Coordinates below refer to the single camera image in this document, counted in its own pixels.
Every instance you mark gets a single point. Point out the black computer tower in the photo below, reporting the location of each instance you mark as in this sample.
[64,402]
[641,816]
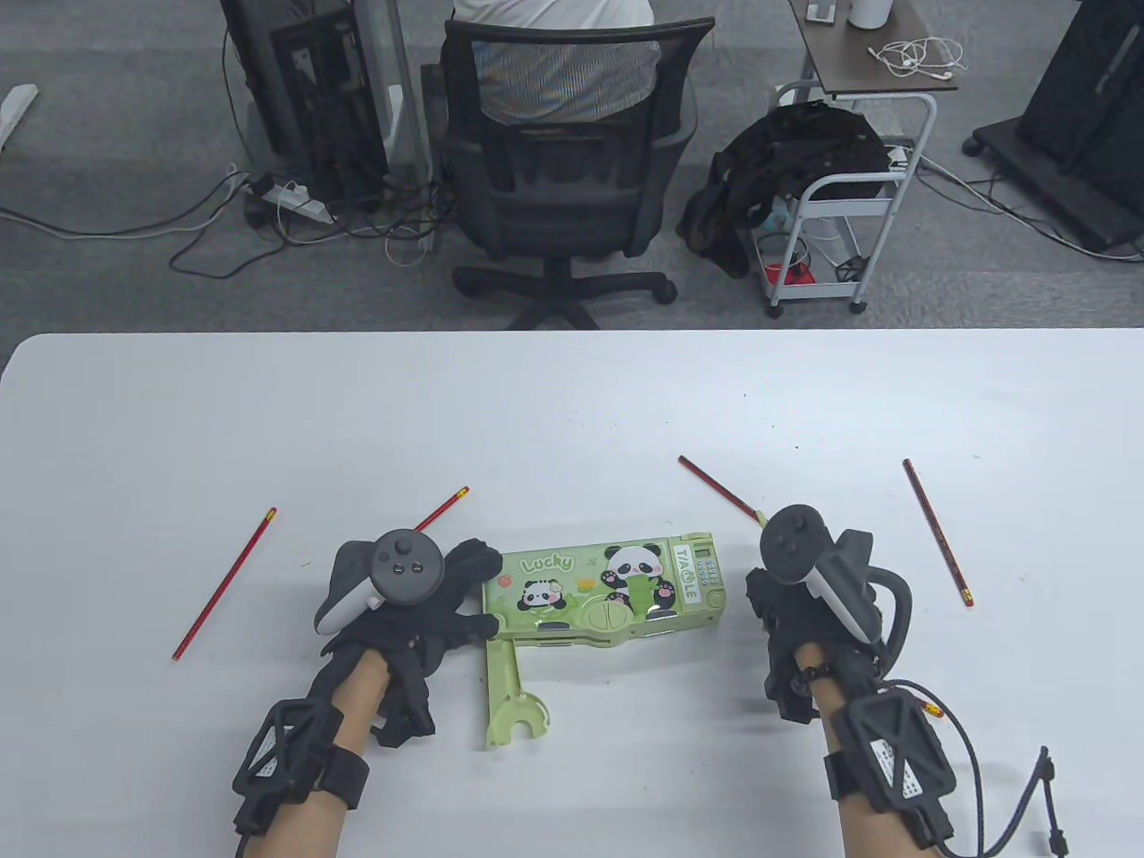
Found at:
[313,98]

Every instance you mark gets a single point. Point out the person's left hand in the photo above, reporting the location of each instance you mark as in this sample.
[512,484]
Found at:
[402,635]

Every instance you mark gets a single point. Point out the white power adapter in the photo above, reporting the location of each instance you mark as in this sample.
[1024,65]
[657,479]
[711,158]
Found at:
[897,157]

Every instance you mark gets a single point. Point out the small grey device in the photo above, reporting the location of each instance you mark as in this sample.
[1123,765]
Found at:
[822,11]

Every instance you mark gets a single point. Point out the person's right hand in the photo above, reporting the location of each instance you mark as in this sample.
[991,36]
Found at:
[795,635]

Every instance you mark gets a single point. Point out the brown wooden side table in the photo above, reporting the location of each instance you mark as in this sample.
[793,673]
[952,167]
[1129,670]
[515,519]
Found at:
[858,67]

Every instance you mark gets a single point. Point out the green panda pencil case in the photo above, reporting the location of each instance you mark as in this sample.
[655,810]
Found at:
[581,572]

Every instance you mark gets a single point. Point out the person's right forearm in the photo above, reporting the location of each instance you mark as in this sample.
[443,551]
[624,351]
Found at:
[827,715]

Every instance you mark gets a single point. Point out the black wheeled stand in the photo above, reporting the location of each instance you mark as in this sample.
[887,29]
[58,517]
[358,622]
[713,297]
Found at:
[1081,89]

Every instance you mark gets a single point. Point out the white rolling cart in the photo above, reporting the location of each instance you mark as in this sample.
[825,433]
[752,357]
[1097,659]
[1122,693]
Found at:
[849,207]

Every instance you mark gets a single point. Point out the grey metal desk leg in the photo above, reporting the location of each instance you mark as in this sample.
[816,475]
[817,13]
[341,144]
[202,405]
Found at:
[398,54]

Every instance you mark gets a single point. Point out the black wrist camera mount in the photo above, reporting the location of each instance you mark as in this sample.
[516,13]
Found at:
[286,751]
[894,751]

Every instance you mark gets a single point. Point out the small red container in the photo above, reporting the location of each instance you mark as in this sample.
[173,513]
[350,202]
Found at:
[798,273]

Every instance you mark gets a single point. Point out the black white hand controller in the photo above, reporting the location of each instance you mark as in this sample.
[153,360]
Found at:
[791,541]
[407,563]

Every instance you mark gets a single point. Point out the white power strip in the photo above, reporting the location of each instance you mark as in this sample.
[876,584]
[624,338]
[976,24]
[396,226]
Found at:
[304,204]

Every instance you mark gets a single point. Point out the white table foot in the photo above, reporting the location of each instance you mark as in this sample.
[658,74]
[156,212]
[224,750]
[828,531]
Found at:
[16,107]

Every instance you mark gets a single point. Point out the white cup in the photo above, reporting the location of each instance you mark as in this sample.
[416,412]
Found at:
[869,12]

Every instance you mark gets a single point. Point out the black mesh office chair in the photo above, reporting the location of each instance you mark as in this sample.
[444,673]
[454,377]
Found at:
[554,197]

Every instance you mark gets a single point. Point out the person's left forearm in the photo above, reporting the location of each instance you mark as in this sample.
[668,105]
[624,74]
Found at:
[357,697]

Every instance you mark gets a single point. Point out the black bag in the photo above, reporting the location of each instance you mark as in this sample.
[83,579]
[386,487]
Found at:
[822,143]

